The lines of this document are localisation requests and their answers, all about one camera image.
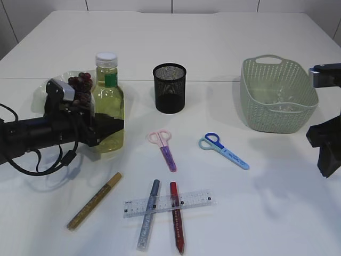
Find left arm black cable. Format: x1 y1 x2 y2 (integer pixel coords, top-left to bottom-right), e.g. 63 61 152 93
0 103 79 177

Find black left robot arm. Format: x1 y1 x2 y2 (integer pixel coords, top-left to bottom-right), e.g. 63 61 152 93
1 104 124 164

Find red glitter pen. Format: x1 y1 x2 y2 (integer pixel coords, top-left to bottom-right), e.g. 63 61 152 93
170 182 185 255

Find silver glitter pen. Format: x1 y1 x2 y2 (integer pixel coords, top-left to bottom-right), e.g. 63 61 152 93
137 179 160 251

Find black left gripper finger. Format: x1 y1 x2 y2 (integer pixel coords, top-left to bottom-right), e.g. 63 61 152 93
94 113 124 140

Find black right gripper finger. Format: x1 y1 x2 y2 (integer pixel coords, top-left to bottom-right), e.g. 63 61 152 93
318 142 340 178

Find clear plastic ruler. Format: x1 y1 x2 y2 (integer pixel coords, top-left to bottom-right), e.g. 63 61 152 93
123 190 216 219

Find purple grape bunch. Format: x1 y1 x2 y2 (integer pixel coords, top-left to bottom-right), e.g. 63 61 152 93
68 72 93 107

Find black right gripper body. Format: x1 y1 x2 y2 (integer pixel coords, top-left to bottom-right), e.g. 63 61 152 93
306 115 340 148

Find green woven plastic basket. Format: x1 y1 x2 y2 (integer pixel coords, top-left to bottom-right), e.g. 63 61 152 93
240 54 319 133

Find clear plastic sheet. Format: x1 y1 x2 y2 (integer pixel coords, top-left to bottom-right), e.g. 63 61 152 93
267 87 300 112

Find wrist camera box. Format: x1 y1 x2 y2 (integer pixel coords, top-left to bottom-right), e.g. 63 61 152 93
308 63 341 88
45 78 75 107

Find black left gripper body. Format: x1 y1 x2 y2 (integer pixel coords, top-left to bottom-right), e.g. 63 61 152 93
44 102 100 147

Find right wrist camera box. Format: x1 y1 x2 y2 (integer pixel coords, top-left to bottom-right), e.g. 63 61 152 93
308 63 341 88

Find gold glitter pen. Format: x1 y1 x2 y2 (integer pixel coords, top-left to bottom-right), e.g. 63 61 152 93
67 172 122 231

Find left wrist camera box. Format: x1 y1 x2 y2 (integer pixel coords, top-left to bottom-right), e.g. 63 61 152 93
45 78 75 107

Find blue scissors with sheath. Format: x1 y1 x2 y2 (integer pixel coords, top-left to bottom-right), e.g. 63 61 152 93
198 132 250 170

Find yellow tea bottle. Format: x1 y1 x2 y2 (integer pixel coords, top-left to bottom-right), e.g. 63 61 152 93
93 52 124 153

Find black mesh pen cup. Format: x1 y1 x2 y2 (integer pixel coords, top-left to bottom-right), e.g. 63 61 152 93
152 63 186 114

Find green wavy glass plate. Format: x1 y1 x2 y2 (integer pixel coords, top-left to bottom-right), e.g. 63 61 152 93
31 70 96 114

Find pink scissors with purple sheath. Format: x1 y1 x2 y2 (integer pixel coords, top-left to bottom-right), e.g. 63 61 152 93
147 130 177 172

